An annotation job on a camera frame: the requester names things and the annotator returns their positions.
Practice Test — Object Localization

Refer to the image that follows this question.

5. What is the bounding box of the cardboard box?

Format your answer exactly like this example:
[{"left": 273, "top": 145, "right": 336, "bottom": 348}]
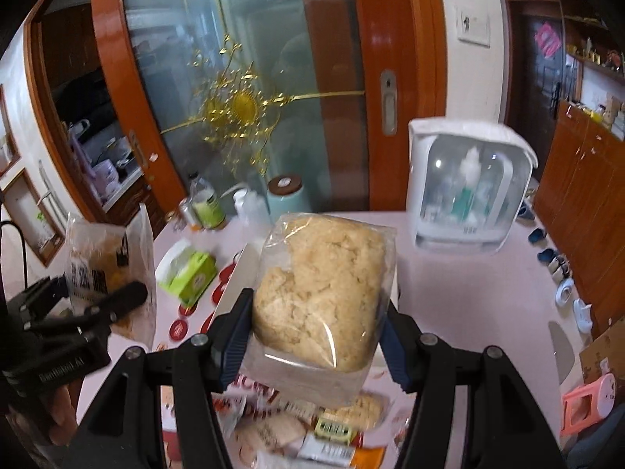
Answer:
[{"left": 579, "top": 315, "right": 625, "bottom": 388}]

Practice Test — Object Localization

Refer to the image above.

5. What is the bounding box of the wooden floor cabinet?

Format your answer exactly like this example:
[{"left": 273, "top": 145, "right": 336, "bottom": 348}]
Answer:
[{"left": 532, "top": 100, "right": 625, "bottom": 343}]

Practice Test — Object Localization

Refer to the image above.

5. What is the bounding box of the wooden wall shelf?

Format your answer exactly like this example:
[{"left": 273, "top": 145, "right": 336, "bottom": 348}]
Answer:
[{"left": 557, "top": 0, "right": 625, "bottom": 86}]

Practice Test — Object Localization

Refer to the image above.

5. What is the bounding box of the red white snack packet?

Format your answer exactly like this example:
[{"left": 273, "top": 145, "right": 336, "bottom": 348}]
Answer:
[{"left": 215, "top": 376, "right": 284, "bottom": 417}]

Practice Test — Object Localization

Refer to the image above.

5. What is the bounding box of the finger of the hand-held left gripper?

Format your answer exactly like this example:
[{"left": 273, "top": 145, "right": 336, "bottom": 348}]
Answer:
[
  {"left": 12, "top": 277, "right": 71, "bottom": 326},
  {"left": 73, "top": 281, "right": 148, "bottom": 327}
]

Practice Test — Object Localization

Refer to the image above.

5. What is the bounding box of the wooden framed glass door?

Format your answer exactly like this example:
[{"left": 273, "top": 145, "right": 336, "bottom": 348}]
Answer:
[{"left": 90, "top": 0, "right": 447, "bottom": 218}]

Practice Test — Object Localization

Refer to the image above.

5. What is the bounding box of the pink door decoration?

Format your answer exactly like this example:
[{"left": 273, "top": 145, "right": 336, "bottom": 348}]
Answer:
[{"left": 534, "top": 22, "right": 562, "bottom": 59}]

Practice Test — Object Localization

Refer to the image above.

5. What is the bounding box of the white plastic tray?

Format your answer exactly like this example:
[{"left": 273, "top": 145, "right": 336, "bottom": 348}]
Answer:
[{"left": 159, "top": 242, "right": 421, "bottom": 469}]

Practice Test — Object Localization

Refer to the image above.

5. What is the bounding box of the white lilac kitchen appliance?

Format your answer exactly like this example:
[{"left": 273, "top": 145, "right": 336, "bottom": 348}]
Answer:
[{"left": 90, "top": 159, "right": 123, "bottom": 201}]

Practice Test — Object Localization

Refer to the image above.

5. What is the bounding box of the silver drink can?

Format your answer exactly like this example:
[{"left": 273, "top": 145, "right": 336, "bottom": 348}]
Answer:
[{"left": 178, "top": 199, "right": 202, "bottom": 232}]

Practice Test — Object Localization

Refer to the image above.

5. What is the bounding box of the glass bottle with green label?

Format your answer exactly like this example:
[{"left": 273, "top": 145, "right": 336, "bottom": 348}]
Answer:
[{"left": 188, "top": 172, "right": 228, "bottom": 230}]

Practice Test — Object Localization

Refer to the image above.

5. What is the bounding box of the pink plastic stool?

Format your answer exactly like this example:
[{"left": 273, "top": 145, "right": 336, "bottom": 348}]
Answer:
[{"left": 559, "top": 374, "right": 617, "bottom": 438}]

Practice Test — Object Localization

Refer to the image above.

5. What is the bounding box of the orange snack packet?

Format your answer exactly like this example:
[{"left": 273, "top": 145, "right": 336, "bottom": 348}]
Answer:
[{"left": 349, "top": 447, "right": 398, "bottom": 469}]

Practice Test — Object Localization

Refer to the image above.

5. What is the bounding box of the teal jar with brown lid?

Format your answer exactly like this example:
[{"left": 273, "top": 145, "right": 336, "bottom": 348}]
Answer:
[{"left": 266, "top": 174, "right": 313, "bottom": 217}]

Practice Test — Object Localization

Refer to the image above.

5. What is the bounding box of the person's left hand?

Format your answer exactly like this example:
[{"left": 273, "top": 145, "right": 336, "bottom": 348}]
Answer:
[{"left": 46, "top": 381, "right": 83, "bottom": 446}]

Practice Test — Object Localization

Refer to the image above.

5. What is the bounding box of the green tissue box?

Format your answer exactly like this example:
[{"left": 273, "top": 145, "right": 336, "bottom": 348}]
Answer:
[{"left": 156, "top": 242, "right": 218, "bottom": 308}]

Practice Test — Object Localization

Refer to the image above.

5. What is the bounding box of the row of shoes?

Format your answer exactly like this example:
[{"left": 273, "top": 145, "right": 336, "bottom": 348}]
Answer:
[{"left": 515, "top": 195, "right": 596, "bottom": 335}]

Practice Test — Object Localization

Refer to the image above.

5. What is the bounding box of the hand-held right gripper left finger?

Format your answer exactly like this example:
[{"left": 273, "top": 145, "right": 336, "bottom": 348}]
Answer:
[{"left": 63, "top": 288, "right": 255, "bottom": 469}]

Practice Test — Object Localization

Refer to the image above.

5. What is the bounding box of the white cosmetic storage box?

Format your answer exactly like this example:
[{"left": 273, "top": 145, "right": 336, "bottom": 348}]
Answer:
[{"left": 407, "top": 117, "right": 539, "bottom": 255}]

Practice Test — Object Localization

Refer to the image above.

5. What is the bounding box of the silver door handle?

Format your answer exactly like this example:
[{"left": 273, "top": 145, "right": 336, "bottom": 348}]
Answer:
[{"left": 380, "top": 69, "right": 398, "bottom": 136}]

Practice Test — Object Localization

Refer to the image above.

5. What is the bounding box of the clear packet of yellow snacks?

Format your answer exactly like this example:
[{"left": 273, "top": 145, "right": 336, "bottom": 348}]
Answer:
[{"left": 66, "top": 202, "right": 157, "bottom": 347}]

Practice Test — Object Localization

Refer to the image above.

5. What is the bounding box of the translucent squeeze bottle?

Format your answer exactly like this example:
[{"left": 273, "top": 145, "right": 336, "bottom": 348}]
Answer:
[{"left": 222, "top": 183, "right": 271, "bottom": 236}]

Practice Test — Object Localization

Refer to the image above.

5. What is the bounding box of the dark entrance door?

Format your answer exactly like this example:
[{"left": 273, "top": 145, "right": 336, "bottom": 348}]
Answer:
[{"left": 505, "top": 0, "right": 570, "bottom": 132}]

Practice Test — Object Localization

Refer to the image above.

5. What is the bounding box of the clear packet with beige cake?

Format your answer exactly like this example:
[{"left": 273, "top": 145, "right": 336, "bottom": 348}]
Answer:
[{"left": 342, "top": 391, "right": 397, "bottom": 427}]

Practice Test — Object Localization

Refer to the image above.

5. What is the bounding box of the white wall switch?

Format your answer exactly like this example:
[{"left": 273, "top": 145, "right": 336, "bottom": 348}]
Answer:
[{"left": 456, "top": 10, "right": 491, "bottom": 48}]

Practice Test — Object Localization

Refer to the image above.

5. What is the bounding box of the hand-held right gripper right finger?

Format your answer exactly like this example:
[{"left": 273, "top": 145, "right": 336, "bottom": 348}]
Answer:
[{"left": 377, "top": 303, "right": 568, "bottom": 469}]

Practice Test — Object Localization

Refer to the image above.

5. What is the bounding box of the clear bag of crumbly cake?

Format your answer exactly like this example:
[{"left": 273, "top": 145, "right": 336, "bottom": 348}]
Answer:
[{"left": 241, "top": 211, "right": 398, "bottom": 408}]

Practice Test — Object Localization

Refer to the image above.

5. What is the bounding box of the black cable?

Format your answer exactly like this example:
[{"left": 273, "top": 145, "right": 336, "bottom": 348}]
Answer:
[{"left": 0, "top": 220, "right": 31, "bottom": 299}]

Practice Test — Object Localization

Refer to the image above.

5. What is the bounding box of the small packet with yellow label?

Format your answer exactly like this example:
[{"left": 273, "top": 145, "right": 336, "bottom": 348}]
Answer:
[{"left": 312, "top": 417, "right": 357, "bottom": 445}]

